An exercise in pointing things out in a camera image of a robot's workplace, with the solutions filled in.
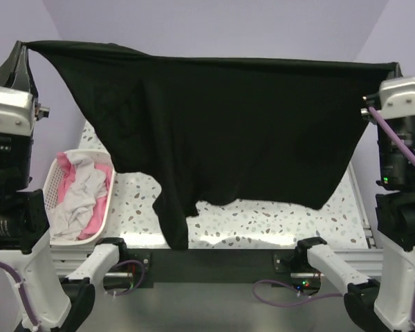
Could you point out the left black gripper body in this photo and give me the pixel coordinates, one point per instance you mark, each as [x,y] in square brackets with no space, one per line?
[16,153]

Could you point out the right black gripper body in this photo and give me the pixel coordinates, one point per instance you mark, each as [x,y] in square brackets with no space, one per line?
[391,159]

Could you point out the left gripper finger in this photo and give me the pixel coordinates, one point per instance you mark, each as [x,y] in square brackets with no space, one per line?
[11,67]
[24,77]

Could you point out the black t shirt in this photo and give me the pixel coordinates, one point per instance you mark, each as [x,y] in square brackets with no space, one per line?
[219,129]

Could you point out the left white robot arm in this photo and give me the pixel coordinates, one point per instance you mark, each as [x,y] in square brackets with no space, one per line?
[48,303]

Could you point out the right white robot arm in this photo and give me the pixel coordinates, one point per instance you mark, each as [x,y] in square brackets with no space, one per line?
[388,304]

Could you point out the pink t shirt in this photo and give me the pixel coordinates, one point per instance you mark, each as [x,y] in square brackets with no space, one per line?
[97,214]

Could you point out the white laundry basket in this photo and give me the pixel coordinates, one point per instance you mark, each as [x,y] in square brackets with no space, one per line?
[77,195]

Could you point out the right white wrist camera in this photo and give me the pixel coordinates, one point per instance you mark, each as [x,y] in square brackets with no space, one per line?
[394,99]

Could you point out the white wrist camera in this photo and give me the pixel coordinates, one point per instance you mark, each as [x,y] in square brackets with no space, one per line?
[19,112]
[394,99]

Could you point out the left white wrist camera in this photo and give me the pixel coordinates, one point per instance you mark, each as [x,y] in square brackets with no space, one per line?
[19,112]

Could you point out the aluminium frame rail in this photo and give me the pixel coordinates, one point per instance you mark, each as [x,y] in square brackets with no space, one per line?
[248,224]

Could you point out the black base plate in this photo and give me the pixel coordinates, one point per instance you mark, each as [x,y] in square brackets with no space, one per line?
[224,266]

